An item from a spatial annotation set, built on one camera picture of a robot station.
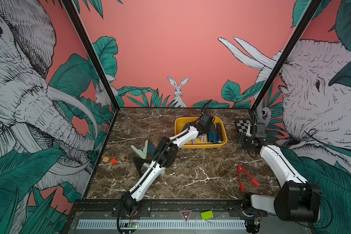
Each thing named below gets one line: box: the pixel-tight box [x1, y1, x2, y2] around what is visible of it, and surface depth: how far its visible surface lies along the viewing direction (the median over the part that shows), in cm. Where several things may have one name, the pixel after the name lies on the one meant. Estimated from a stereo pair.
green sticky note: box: [200, 210, 214, 220], surface depth 73 cm
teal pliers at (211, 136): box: [208, 132, 215, 143], surface depth 100 cm
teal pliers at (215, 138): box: [213, 131, 219, 144], surface depth 100 cm
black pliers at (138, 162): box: [133, 156, 153, 178], surface depth 91 cm
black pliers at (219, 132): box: [216, 122, 224, 142], surface depth 102 cm
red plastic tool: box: [237, 165, 261, 193], surface depth 85 cm
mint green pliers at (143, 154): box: [130, 139, 149, 160], surface depth 95 cm
